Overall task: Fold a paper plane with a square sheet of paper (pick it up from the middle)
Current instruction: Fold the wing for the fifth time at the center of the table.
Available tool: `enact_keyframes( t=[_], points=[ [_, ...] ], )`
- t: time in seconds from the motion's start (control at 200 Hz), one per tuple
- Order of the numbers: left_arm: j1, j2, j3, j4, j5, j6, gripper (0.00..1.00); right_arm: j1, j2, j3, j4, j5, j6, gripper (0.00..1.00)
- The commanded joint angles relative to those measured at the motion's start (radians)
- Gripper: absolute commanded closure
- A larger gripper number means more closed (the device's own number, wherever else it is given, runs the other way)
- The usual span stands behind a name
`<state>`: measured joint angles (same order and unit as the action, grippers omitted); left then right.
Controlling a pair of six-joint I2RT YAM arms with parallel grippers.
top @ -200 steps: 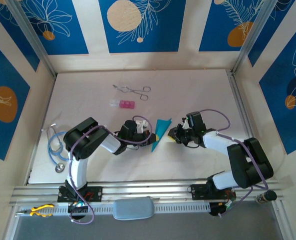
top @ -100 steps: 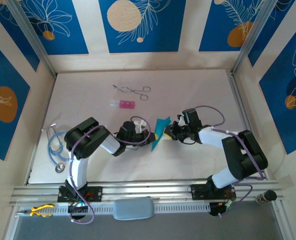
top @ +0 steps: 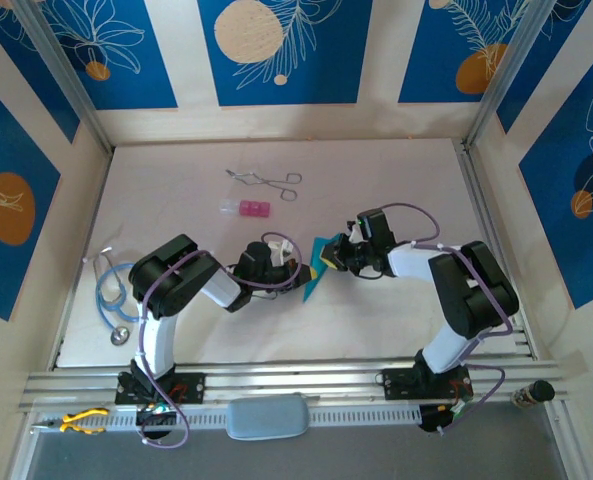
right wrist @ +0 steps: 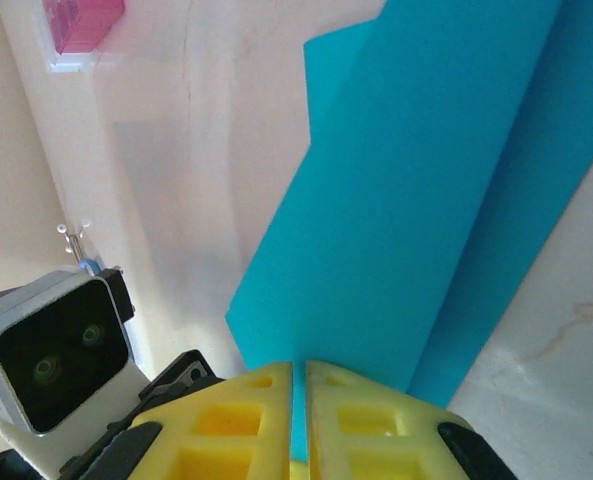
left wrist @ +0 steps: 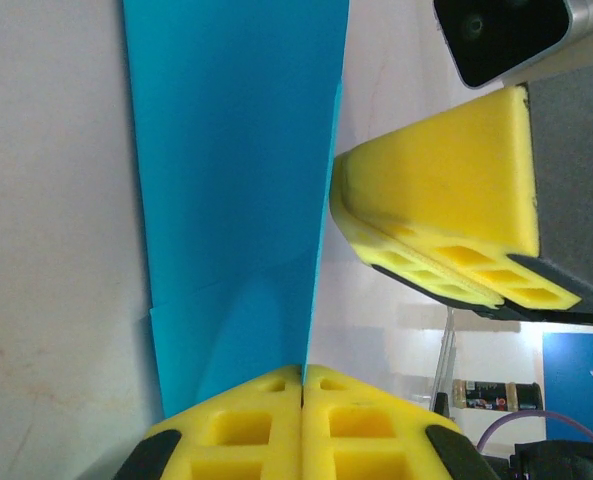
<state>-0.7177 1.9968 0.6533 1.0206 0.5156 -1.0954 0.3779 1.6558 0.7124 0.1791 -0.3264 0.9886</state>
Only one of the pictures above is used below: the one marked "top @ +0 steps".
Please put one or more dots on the blue paper sheet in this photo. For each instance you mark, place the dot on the blue paper sheet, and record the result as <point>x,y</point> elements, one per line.
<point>317,249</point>

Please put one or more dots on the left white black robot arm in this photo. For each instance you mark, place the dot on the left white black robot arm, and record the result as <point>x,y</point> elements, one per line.
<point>171,280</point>

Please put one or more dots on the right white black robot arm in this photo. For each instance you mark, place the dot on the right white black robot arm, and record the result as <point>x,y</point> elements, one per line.
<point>476,285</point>

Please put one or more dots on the white table cover sheet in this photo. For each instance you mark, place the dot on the white table cover sheet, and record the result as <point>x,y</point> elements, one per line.
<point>376,175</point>

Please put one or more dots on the pink pill box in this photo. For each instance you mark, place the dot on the pink pill box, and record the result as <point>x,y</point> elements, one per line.
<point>256,209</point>

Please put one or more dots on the small clear plastic cap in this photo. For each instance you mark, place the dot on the small clear plastic cap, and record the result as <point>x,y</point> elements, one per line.
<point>228,207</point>

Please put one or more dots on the grey zip pouch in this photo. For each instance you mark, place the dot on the grey zip pouch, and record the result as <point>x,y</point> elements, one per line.
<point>267,416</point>

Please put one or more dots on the blue stethoscope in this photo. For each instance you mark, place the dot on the blue stethoscope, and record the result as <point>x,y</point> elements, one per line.
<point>120,336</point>

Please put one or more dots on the dark capped labelled bottle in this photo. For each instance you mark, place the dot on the dark capped labelled bottle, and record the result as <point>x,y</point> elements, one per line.
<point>538,391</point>

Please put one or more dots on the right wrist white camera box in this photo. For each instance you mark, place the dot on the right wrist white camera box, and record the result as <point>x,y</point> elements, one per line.
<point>356,230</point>

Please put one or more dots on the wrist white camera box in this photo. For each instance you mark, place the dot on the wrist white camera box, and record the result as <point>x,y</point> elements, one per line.
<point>281,250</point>
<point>356,230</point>

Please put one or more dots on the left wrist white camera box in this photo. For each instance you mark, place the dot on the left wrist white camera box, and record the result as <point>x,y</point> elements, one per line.
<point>281,250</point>

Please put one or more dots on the aluminium mounting rail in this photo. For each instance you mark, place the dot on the aluminium mounting rail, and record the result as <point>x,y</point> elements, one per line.
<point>296,380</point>

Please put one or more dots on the aluminium side rail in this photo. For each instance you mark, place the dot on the aluminium side rail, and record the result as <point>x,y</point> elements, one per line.
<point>475,175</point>

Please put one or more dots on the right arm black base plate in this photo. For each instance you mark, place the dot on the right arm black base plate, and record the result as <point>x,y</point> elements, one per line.
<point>401,382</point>

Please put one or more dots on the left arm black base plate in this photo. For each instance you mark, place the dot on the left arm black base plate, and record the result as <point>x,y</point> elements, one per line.
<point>191,387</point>

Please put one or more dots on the aluminium frame post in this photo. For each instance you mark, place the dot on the aluminium frame post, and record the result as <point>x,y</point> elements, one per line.
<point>505,75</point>
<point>66,75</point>

